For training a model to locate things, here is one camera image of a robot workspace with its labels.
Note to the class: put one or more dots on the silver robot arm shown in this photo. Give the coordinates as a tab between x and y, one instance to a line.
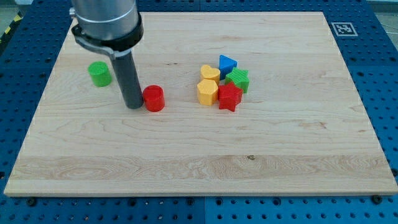
106	19

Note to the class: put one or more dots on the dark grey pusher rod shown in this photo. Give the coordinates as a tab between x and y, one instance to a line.
126	75

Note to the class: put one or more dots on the yellow hexagon block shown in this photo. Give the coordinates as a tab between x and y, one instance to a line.
207	92

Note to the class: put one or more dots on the wooden board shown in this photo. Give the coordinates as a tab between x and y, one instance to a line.
301	129

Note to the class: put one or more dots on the white fiducial marker tag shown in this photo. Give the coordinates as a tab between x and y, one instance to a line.
344	29

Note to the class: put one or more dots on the green cylinder block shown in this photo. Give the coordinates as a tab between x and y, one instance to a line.
99	74

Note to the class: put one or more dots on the yellow heart block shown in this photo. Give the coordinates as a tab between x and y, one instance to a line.
210	73

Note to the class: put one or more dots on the red star block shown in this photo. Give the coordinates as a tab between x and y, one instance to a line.
229	96

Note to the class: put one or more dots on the red cylinder block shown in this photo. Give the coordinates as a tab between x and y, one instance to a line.
154	98

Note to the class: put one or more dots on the green star block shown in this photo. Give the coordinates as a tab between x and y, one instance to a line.
239	78

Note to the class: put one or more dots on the blue triangle block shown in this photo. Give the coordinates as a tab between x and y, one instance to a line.
226	66

